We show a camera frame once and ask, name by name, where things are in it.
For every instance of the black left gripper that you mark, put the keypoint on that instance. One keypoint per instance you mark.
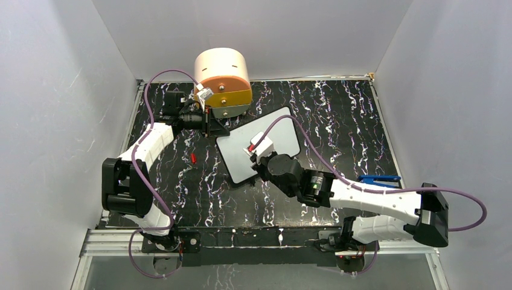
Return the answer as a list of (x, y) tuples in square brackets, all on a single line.
[(214, 127)]

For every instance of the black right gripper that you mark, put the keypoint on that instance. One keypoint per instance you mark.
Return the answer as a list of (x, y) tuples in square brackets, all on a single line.
[(258, 164)]

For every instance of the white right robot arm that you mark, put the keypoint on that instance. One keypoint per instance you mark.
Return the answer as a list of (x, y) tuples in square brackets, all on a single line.
[(421, 215)]

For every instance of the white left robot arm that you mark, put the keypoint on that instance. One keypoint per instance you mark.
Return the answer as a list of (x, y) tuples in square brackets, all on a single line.
[(125, 184)]

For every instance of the black framed whiteboard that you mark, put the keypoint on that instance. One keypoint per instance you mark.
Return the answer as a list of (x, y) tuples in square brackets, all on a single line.
[(273, 132)]

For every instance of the blue whiteboard eraser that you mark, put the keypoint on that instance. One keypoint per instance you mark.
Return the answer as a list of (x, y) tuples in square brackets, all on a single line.
[(389, 181)]

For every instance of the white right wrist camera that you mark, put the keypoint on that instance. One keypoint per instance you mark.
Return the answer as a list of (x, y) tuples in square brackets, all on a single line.
[(260, 145)]

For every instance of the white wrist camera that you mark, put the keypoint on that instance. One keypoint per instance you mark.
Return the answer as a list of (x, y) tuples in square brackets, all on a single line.
[(203, 94), (260, 145)]

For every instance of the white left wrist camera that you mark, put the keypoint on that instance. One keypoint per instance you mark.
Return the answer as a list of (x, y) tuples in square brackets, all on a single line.
[(203, 94)]

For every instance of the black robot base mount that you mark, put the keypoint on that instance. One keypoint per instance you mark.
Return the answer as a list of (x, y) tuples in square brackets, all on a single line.
[(202, 246)]

